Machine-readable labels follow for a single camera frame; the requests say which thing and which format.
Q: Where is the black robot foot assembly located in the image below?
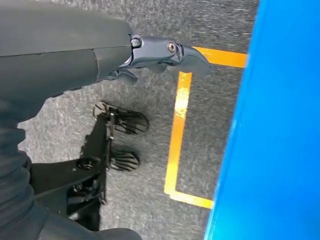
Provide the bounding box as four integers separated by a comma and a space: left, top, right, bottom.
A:
29, 100, 150, 233

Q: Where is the yellow floor tape square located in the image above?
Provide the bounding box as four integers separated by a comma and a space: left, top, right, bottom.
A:
163, 46, 248, 210

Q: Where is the blue metal shelf rack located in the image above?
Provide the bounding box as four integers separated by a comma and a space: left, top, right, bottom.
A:
203, 0, 320, 240

